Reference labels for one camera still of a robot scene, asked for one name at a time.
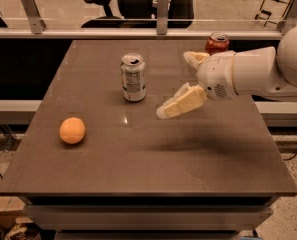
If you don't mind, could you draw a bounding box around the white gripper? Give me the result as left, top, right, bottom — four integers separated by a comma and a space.
156, 51, 237, 119

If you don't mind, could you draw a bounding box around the silver 7up can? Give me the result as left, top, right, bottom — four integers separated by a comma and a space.
120, 53, 146, 102

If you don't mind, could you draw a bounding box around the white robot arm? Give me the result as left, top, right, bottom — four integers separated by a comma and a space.
156, 27, 297, 119

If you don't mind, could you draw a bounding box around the red coca-cola can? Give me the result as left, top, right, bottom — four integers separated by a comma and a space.
205, 32, 229, 54

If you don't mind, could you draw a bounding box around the black office chair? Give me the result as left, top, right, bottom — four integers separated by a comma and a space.
82, 0, 194, 28

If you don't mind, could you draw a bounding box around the wooden chair background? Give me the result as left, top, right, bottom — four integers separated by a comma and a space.
254, 0, 292, 27

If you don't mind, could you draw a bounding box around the orange fruit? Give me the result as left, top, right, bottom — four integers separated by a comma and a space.
59, 117, 86, 144

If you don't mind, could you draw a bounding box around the metal railing beam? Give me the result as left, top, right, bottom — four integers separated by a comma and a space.
0, 28, 284, 40

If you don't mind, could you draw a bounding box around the middle metal bracket post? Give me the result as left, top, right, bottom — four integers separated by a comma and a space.
157, 0, 168, 35

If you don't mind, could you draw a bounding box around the metal bracket post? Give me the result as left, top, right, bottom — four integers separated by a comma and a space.
20, 0, 46, 34
277, 0, 297, 35
157, 0, 168, 35

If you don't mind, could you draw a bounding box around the right metal bracket post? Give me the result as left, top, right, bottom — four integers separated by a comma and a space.
277, 0, 297, 35

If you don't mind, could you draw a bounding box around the left metal bracket post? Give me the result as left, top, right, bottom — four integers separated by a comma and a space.
20, 0, 46, 34

